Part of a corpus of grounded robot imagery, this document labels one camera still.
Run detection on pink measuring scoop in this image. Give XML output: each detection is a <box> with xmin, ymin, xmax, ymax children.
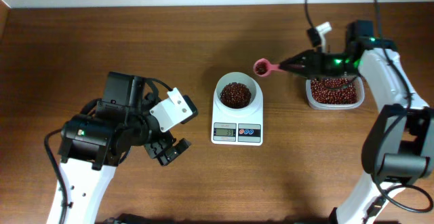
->
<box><xmin>253</xmin><ymin>58</ymin><xmax>281</xmax><ymax>77</ymax></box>

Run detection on red beans in bowl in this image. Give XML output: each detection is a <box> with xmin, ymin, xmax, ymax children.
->
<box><xmin>220</xmin><ymin>82</ymin><xmax>252</xmax><ymax>109</ymax></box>

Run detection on clear plastic bean container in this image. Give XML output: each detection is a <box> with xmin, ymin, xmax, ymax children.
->
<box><xmin>305</xmin><ymin>77</ymin><xmax>365</xmax><ymax>110</ymax></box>

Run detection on white digital kitchen scale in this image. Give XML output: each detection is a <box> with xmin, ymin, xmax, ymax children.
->
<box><xmin>211</xmin><ymin>78</ymin><xmax>264</xmax><ymax>146</ymax></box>

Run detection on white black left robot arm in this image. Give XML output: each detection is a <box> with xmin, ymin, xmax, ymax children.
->
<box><xmin>44</xmin><ymin>72</ymin><xmax>198</xmax><ymax>223</ymax></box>

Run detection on red adzuki beans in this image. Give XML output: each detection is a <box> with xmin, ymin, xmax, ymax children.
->
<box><xmin>310</xmin><ymin>78</ymin><xmax>357</xmax><ymax>105</ymax></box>

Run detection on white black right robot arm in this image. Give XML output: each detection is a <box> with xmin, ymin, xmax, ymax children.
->
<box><xmin>279</xmin><ymin>20</ymin><xmax>433</xmax><ymax>223</ymax></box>

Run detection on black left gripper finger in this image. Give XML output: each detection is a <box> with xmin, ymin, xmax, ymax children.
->
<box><xmin>157</xmin><ymin>138</ymin><xmax>191</xmax><ymax>166</ymax></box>
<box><xmin>144</xmin><ymin>139</ymin><xmax>172</xmax><ymax>159</ymax></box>

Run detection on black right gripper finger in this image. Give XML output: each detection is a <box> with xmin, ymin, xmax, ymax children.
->
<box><xmin>279</xmin><ymin>64</ymin><xmax>307</xmax><ymax>77</ymax></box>
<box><xmin>279</xmin><ymin>51</ymin><xmax>311</xmax><ymax>67</ymax></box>

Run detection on white plastic bowl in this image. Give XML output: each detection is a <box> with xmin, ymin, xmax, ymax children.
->
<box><xmin>214</xmin><ymin>72</ymin><xmax>263</xmax><ymax>116</ymax></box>

